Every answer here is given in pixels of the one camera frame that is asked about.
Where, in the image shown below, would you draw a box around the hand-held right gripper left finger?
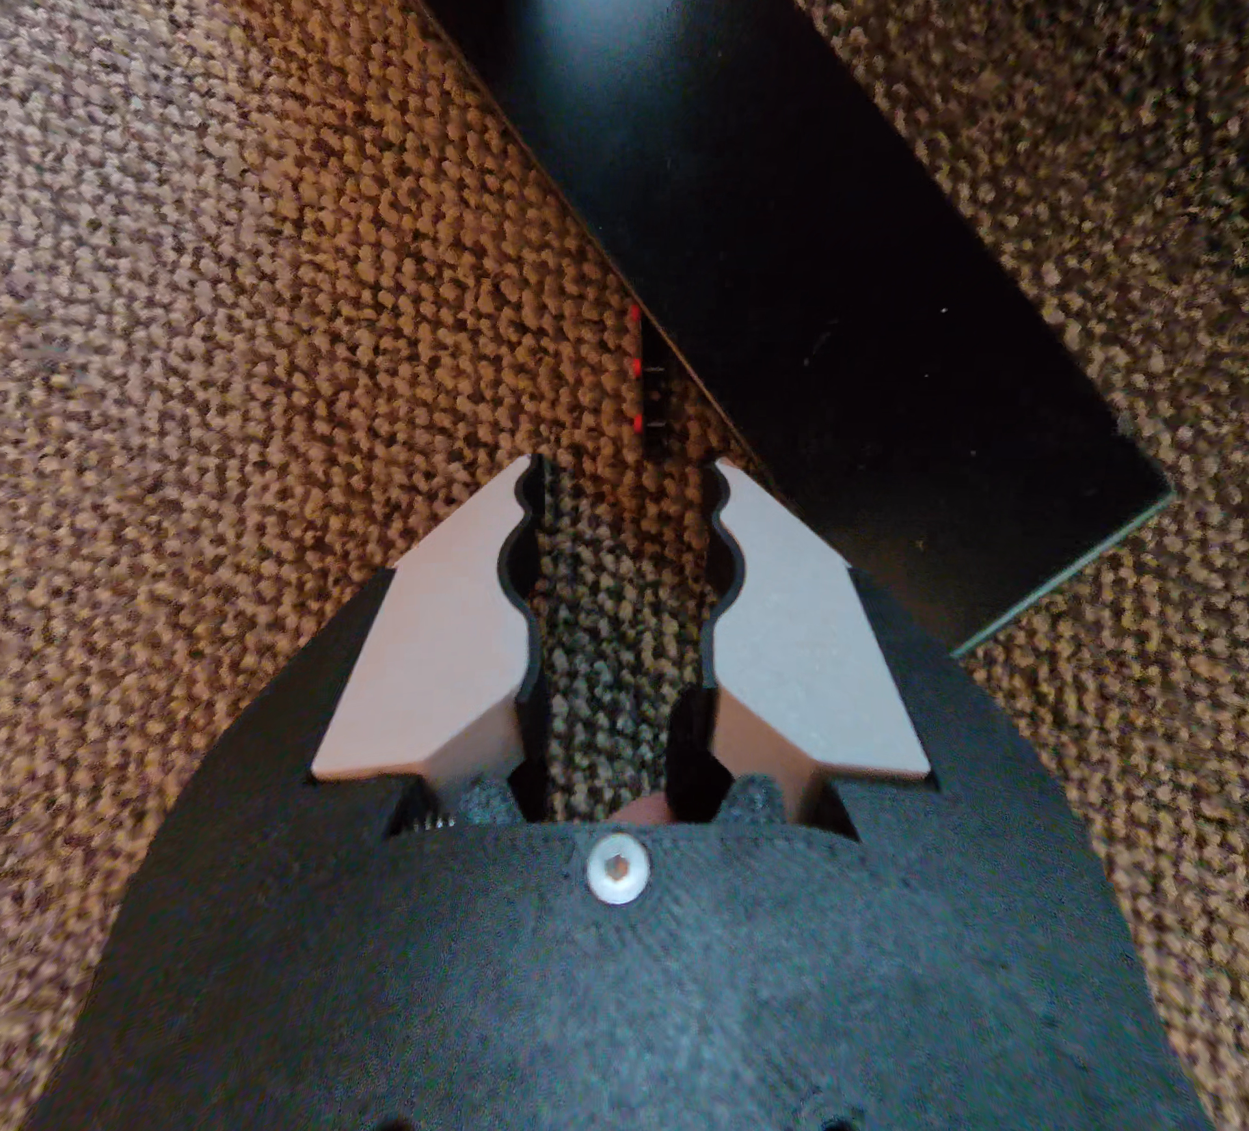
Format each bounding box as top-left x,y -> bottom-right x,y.
313,455 -> 549,800

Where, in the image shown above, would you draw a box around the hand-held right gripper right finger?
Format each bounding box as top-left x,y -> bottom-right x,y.
704,459 -> 933,822

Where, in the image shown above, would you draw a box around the black toy piece red pins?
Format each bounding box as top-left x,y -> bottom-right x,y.
627,300 -> 677,455

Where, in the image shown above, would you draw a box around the black desk foot plate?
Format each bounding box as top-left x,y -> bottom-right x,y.
333,0 -> 1179,658

